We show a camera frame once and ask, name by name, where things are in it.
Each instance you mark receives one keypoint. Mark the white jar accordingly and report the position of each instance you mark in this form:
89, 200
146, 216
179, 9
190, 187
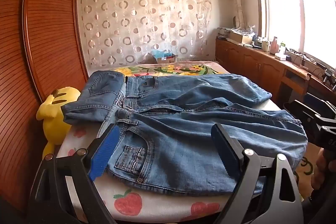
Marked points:
266, 47

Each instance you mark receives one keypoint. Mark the white tissue box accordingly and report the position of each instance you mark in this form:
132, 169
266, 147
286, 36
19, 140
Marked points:
280, 57

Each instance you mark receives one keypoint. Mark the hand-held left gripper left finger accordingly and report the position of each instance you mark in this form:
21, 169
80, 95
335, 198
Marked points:
105, 153

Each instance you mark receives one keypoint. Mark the person's right hand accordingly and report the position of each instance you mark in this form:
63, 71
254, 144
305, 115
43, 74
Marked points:
319, 169

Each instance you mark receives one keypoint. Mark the floral blanket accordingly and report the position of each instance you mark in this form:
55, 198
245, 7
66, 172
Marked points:
170, 68

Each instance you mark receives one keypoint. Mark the blue denim pants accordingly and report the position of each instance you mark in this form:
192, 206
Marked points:
97, 92
183, 140

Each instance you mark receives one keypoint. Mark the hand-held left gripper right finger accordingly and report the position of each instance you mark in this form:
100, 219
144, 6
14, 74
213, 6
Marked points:
223, 150

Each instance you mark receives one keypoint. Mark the wooden cabinet counter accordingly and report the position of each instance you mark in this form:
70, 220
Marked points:
249, 61

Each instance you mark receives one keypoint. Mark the wooden slatted wardrobe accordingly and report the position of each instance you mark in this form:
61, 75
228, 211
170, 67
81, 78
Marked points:
39, 29

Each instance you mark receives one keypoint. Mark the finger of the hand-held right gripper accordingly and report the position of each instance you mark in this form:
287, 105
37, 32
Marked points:
324, 107
305, 119

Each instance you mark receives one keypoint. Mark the cardboard box with blue bag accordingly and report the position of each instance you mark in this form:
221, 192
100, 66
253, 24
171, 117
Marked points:
164, 57

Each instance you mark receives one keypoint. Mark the yellow plush toy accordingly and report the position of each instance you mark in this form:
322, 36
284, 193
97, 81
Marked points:
56, 119

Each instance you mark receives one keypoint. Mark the strawberry print bed sheet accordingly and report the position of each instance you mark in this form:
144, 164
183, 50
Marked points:
126, 203

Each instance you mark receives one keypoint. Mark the folded blue denim pants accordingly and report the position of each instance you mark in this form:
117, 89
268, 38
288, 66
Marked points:
97, 92

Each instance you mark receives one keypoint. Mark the circle patterned sheer curtain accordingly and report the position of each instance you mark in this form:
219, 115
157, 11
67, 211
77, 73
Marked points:
131, 16

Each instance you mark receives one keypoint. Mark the wooden framed window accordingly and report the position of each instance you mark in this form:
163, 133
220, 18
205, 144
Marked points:
288, 16

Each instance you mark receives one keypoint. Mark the green capped bottle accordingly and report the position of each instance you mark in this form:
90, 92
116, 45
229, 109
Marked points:
282, 48

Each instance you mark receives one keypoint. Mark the pink bottle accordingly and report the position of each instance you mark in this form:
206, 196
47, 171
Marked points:
274, 47

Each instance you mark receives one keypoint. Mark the small black tripod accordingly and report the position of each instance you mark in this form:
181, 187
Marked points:
327, 76

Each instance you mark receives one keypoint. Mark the open cardboard box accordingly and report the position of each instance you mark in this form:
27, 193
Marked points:
240, 37

